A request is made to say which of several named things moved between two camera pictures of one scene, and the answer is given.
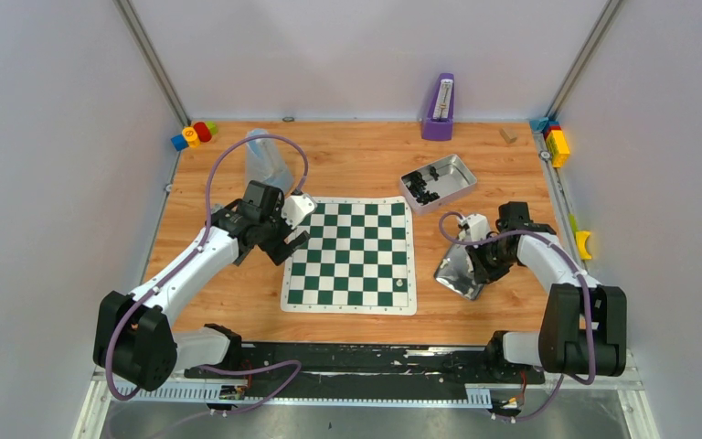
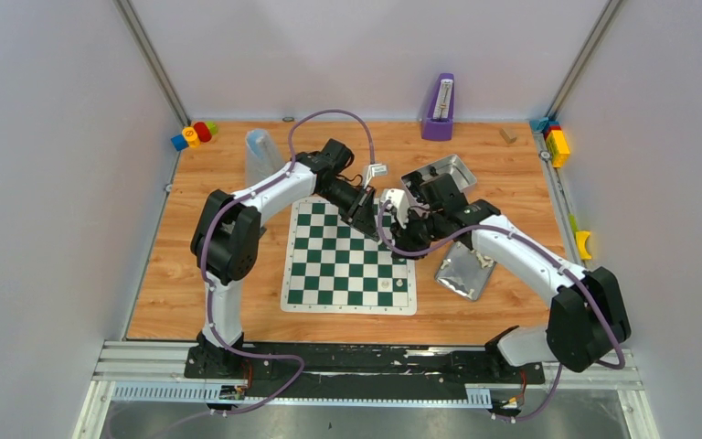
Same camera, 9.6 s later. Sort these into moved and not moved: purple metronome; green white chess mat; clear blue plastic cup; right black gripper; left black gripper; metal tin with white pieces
Moved: right black gripper; left black gripper
Not moved: green white chess mat; metal tin with white pieces; purple metronome; clear blue plastic cup
